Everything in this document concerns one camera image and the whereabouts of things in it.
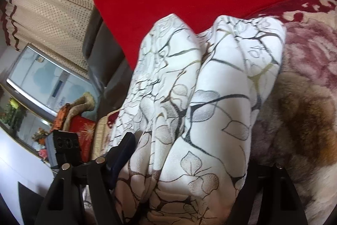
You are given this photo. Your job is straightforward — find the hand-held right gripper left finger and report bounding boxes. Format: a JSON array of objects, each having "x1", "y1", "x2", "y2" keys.
[{"x1": 34, "y1": 132, "x2": 135, "y2": 225}]

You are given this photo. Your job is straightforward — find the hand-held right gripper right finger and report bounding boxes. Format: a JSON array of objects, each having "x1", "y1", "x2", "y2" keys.
[{"x1": 232, "y1": 161, "x2": 309, "y2": 225}]

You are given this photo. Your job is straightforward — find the white branch-patterned coat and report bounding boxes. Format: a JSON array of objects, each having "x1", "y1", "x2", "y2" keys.
[{"x1": 82, "y1": 13, "x2": 287, "y2": 225}]

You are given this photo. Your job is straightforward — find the red embroidered cushion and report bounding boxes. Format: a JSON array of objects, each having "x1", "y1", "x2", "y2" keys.
[{"x1": 69, "y1": 115, "x2": 97, "y2": 163}]

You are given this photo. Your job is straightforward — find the artificial flower bouquet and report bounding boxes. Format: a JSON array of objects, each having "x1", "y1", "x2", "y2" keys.
[
  {"x1": 0, "y1": 97, "x2": 27, "y2": 131},
  {"x1": 32, "y1": 127, "x2": 50, "y2": 142}
]

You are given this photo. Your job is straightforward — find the orange patterned cloth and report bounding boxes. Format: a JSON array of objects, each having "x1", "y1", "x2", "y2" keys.
[{"x1": 52, "y1": 103, "x2": 72, "y2": 132}]

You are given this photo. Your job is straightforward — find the tan fringed cloth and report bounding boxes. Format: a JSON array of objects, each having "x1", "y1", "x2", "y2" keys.
[{"x1": 62, "y1": 91, "x2": 96, "y2": 131}]

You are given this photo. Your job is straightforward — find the black flat object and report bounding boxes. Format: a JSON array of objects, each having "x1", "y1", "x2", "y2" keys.
[{"x1": 17, "y1": 181, "x2": 46, "y2": 215}]

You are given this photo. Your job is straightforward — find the silver framed glass panel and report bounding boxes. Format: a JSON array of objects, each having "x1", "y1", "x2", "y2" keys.
[{"x1": 6, "y1": 43, "x2": 101, "y2": 115}]

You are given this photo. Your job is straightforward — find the dark leather sofa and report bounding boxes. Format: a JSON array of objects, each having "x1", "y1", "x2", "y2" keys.
[{"x1": 82, "y1": 7, "x2": 132, "y2": 99}]

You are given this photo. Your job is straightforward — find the floral red and cream blanket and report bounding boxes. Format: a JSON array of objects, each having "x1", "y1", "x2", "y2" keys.
[{"x1": 90, "y1": 0, "x2": 337, "y2": 225}]

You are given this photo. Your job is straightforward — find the beige curtain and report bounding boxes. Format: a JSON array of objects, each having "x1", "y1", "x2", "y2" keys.
[{"x1": 0, "y1": 0, "x2": 106, "y2": 73}]

